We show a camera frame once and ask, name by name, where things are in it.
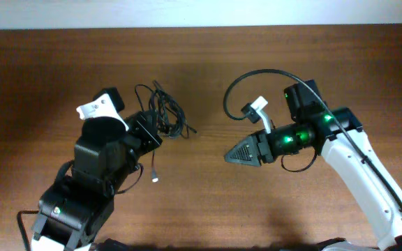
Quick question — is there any thick black usb cable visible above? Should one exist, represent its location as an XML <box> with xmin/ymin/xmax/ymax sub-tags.
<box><xmin>147</xmin><ymin>79</ymin><xmax>198</xmax><ymax>139</ymax></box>

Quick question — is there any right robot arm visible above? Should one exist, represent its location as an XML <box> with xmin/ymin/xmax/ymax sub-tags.
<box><xmin>224</xmin><ymin>80</ymin><xmax>402</xmax><ymax>250</ymax></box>

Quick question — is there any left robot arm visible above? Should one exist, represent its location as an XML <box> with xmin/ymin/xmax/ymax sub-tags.
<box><xmin>31</xmin><ymin>110</ymin><xmax>162</xmax><ymax>250</ymax></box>

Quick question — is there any thin black usb cable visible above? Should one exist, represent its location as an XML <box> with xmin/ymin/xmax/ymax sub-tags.
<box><xmin>133</xmin><ymin>83</ymin><xmax>188</xmax><ymax>183</ymax></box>

